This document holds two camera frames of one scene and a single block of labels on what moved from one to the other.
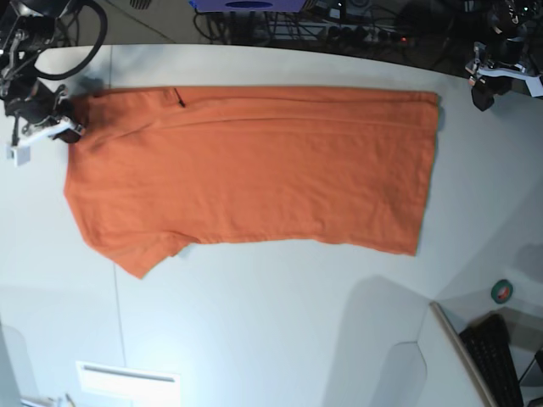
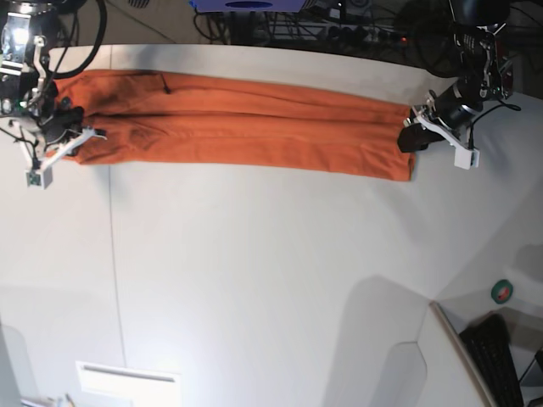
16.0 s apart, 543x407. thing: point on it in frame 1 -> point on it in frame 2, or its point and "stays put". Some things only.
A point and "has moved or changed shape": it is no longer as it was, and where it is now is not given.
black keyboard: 488,342 stays put
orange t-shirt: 154,169 has moved or changed shape
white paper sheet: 143,387 stays put
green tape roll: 501,291 stays put
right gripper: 510,52 -> 456,106
